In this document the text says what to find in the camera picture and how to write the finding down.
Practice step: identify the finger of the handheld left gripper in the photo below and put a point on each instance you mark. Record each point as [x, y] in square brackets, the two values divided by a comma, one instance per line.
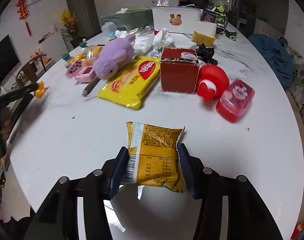
[18, 94]

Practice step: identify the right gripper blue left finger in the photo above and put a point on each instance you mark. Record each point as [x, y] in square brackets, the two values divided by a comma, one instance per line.
[117, 168]

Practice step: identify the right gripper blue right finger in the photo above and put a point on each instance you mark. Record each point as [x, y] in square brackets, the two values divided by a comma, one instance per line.
[192, 170]

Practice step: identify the small orange toy block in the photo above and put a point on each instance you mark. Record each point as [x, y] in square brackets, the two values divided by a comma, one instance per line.
[41, 90]

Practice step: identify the yellow snack wrapper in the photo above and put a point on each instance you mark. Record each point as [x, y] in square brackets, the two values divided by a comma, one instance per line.
[153, 157]

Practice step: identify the person left hand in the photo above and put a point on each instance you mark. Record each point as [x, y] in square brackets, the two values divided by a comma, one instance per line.
[6, 129]

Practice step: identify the wooden chair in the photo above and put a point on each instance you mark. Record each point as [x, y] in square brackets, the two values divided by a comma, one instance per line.
[29, 71]

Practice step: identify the black television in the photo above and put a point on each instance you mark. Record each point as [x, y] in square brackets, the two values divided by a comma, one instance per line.
[8, 57]

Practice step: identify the pink dotted toy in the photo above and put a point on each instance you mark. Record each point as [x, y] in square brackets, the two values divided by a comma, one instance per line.
[74, 69]

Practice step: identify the yellow biscuit packet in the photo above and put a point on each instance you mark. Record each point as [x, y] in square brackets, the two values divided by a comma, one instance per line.
[131, 84]

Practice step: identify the red square tin box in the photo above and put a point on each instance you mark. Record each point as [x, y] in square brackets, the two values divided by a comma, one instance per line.
[179, 70]

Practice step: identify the red chinese knot decoration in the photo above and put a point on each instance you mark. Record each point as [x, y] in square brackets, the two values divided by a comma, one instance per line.
[22, 10]

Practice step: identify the yellow flower plant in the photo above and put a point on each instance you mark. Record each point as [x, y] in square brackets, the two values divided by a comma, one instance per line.
[70, 25]

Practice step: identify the black crumpled bag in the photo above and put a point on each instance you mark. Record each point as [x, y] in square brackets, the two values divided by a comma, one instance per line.
[206, 54]

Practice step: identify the purple plush animal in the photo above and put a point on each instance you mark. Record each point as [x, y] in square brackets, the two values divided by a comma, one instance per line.
[113, 57]

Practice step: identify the translucent plastic bottle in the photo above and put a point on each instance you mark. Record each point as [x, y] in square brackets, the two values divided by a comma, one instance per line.
[109, 29]

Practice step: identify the small yellow box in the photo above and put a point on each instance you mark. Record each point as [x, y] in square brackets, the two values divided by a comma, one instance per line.
[200, 39]

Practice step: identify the white crumpled tissue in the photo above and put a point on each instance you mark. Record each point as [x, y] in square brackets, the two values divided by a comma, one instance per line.
[145, 43]

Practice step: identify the floral sofa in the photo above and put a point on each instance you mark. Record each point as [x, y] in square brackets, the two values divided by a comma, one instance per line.
[296, 89]

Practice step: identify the white box with bunny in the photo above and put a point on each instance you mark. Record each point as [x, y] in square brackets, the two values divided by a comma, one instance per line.
[181, 20]

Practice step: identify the blue bean bag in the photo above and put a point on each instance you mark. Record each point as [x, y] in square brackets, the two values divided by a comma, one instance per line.
[276, 56]

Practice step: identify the green tissue box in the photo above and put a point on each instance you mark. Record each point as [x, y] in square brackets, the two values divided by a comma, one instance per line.
[132, 19]

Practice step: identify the green frog toy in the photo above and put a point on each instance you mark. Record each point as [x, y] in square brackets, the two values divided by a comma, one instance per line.
[221, 18]

